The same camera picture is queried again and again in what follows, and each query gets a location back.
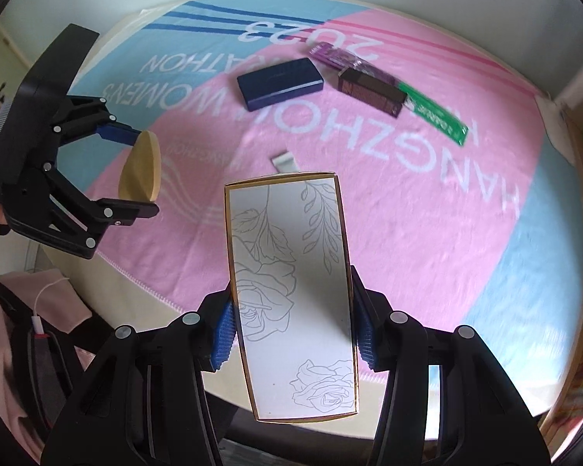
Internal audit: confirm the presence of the pink and blue printed towel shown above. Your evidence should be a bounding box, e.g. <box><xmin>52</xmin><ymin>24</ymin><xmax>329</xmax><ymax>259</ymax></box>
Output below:
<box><xmin>78</xmin><ymin>0</ymin><xmax>583</xmax><ymax>384</ymax></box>

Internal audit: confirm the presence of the dark maroon box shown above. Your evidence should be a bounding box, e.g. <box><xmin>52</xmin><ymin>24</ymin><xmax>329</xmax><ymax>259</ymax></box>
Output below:
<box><xmin>337</xmin><ymin>67</ymin><xmax>409</xmax><ymax>118</ymax></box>

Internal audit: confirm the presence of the green foil wrapper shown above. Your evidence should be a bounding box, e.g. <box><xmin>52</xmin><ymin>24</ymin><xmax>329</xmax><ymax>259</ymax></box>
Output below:
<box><xmin>397</xmin><ymin>82</ymin><xmax>468</xmax><ymax>147</ymax></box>

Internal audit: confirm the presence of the person's pink clothing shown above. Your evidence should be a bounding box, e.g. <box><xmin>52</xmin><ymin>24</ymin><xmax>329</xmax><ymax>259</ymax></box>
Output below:
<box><xmin>0</xmin><ymin>250</ymin><xmax>95</xmax><ymax>466</ymax></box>

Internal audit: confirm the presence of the white cable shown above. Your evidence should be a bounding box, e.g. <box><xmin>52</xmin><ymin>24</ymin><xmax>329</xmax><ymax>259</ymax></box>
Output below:
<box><xmin>29</xmin><ymin>276</ymin><xmax>73</xmax><ymax>338</ymax></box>

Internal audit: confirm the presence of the black bag red trim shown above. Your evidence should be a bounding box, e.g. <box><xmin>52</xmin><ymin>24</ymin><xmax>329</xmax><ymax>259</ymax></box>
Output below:
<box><xmin>0</xmin><ymin>276</ymin><xmax>117</xmax><ymax>442</ymax></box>

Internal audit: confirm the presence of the navy blue box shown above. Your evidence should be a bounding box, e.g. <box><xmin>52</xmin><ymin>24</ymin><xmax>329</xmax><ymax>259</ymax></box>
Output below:
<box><xmin>236</xmin><ymin>57</ymin><xmax>325</xmax><ymax>112</ymax></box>

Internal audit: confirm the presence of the white floral box gold edge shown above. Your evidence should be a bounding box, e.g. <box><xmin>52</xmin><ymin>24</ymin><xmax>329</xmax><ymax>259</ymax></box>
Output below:
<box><xmin>223</xmin><ymin>171</ymin><xmax>360</xmax><ymax>422</ymax></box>

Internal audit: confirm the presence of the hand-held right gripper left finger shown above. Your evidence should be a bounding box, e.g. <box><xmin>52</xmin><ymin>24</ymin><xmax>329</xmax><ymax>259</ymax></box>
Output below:
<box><xmin>41</xmin><ymin>289</ymin><xmax>236</xmax><ymax>466</ymax></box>

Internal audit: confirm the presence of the small white paper scrap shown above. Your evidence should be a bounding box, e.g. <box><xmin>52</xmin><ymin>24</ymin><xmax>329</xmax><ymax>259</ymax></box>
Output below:
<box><xmin>271</xmin><ymin>150</ymin><xmax>298</xmax><ymax>172</ymax></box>

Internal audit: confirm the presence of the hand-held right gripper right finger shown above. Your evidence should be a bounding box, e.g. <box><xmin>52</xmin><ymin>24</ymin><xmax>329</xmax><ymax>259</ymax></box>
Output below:
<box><xmin>350</xmin><ymin>264</ymin><xmax>550</xmax><ymax>466</ymax></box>

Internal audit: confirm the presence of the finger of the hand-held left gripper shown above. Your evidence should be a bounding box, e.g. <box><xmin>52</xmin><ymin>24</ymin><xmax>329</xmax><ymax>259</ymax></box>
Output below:
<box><xmin>53</xmin><ymin>97</ymin><xmax>141</xmax><ymax>146</ymax></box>
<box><xmin>44</xmin><ymin>165</ymin><xmax>160</xmax><ymax>249</ymax></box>

